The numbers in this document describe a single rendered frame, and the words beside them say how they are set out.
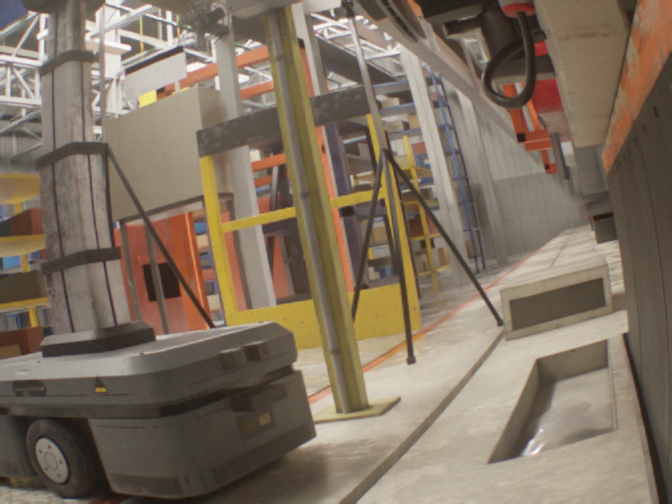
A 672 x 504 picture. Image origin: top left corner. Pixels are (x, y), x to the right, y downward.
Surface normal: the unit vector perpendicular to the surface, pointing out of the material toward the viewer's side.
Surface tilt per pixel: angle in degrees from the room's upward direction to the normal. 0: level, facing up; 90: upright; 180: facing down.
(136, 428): 90
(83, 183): 90
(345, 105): 90
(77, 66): 90
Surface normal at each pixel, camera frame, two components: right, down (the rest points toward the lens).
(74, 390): -0.36, 0.06
